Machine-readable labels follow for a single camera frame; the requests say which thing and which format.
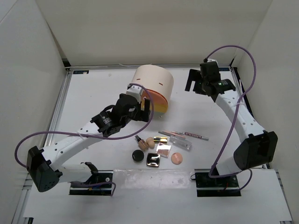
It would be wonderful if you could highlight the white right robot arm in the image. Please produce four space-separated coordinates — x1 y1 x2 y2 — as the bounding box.
185 61 278 187

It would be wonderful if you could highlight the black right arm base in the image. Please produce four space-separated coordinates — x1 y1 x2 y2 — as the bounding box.
190 170 241 197

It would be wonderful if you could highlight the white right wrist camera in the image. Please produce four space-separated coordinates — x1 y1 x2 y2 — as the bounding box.
203 58 218 64

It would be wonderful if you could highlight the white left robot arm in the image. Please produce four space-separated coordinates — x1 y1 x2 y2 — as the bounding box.
27 94 152 192

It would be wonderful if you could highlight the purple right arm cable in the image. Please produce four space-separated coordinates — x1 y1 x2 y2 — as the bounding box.
204 45 257 191

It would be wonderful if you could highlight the foundation bottle with pump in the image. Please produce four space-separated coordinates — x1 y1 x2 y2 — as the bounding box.
135 135 149 151

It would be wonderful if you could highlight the blue label sticker left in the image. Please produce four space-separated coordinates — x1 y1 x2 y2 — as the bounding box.
73 70 89 74

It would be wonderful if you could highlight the square black gold compact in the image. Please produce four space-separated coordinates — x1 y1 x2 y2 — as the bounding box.
146 153 161 168

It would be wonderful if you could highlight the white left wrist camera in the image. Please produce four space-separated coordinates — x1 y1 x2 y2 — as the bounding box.
126 85 143 103

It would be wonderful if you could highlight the round pink powder puff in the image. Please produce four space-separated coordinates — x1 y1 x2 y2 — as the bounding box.
171 153 183 165

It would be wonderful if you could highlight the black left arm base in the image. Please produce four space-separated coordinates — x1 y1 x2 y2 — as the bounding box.
69 162 116 196

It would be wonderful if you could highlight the round black compact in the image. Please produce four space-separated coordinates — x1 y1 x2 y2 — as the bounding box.
132 150 144 163

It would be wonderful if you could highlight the black gold lipstick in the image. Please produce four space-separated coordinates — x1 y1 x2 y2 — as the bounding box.
153 136 168 143

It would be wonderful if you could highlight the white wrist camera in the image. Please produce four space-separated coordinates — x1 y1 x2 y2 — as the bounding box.
126 85 143 103
203 58 218 64

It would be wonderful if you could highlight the beige makeup sponge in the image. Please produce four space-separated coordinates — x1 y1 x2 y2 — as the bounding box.
146 137 155 149

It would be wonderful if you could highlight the yellow drawer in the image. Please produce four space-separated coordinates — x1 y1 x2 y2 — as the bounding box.
153 104 168 116

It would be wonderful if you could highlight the orange drawer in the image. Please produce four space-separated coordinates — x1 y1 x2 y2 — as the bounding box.
141 90 168 108

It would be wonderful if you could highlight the silver tube with red print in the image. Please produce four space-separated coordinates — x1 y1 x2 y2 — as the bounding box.
184 132 209 141

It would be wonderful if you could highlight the cream drawer organizer shell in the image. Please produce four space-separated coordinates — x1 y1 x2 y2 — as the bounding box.
131 64 174 102

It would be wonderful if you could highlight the pink eyeshadow palette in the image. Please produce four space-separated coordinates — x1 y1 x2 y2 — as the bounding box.
156 142 171 158

